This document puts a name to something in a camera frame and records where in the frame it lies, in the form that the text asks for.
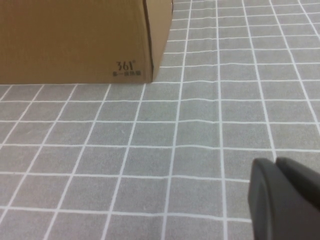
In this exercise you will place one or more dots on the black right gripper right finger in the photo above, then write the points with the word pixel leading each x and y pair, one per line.
pixel 305 185

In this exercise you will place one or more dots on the grey white-grid tablecloth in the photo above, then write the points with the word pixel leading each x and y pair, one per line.
pixel 125 150

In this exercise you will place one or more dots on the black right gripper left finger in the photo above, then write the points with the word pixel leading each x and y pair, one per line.
pixel 272 212

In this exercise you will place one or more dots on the brown cardboard shoe box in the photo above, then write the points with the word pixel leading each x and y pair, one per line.
pixel 75 42

